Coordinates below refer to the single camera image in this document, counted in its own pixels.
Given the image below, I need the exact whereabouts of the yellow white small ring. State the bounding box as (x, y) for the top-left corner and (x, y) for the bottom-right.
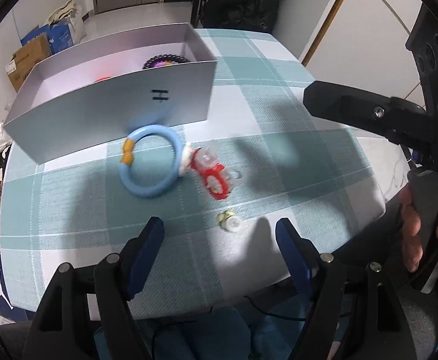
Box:
(216, 210), (242, 233)

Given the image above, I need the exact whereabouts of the brown cardboard box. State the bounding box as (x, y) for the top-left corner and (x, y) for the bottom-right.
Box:
(5, 33), (51, 92)

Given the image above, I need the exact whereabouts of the blue cardboard box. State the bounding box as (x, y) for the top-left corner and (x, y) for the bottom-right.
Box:
(20, 24), (74, 55)

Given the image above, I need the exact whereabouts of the teal plaid tablecloth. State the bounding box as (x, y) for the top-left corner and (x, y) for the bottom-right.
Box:
(0, 28), (387, 321)

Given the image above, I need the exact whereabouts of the red round tin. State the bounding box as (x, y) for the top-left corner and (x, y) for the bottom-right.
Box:
(94, 76), (112, 83)

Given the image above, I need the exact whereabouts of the dark bead bracelet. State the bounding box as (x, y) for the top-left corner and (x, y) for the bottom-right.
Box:
(142, 53), (190, 71)

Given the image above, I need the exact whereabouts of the light blue ring bracelet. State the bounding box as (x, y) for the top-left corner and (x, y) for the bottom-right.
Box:
(118, 124), (187, 199)

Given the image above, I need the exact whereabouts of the right hand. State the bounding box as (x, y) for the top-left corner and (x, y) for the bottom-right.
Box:
(399, 186), (438, 272)

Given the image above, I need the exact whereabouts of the cream tote bag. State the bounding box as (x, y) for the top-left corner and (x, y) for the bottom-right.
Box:
(45, 0), (86, 45)

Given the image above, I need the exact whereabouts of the grey open storage box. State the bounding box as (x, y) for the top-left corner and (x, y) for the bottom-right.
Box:
(3, 24), (218, 164)

